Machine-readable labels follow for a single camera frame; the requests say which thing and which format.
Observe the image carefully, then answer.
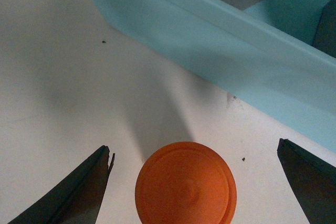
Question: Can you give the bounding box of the orange cylinder part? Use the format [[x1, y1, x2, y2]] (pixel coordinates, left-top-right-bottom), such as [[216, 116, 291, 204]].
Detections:
[[135, 142, 237, 223]]

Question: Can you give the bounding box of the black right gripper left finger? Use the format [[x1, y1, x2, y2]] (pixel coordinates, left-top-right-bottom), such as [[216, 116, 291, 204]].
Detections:
[[10, 145, 115, 223]]

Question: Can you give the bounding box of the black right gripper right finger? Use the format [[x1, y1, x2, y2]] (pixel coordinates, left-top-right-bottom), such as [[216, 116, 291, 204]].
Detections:
[[277, 138, 335, 223]]

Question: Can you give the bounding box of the blue plastic box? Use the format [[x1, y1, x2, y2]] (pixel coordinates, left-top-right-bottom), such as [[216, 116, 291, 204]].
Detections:
[[92, 0, 335, 151]]

